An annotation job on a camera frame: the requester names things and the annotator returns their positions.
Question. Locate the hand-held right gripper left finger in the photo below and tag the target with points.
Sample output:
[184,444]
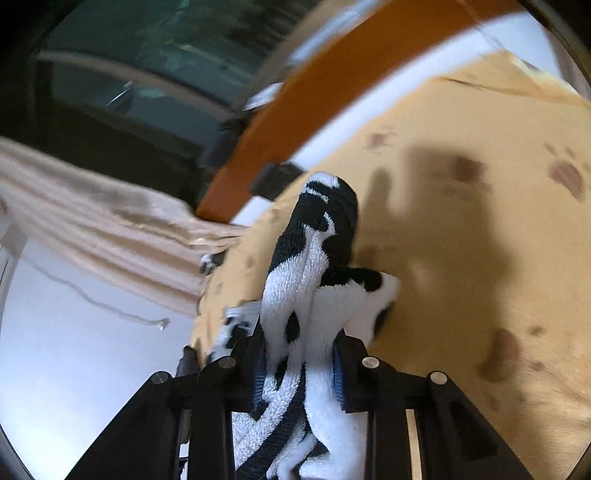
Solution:
[258,383]

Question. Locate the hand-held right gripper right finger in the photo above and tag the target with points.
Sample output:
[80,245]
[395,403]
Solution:
[338,378]

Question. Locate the cow print fleece garment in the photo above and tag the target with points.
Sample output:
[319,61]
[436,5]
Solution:
[295,295]

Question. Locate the white charger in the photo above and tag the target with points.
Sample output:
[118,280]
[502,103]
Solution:
[208,264]

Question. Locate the yellow paw print blanket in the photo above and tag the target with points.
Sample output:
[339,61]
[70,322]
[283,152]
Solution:
[461,230]

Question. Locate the black flat box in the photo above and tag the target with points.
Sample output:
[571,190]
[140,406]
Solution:
[274,180]

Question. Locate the beige curtain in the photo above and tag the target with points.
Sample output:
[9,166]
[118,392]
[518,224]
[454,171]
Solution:
[92,221]

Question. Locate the dark box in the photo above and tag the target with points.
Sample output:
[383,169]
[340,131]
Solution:
[221,143]

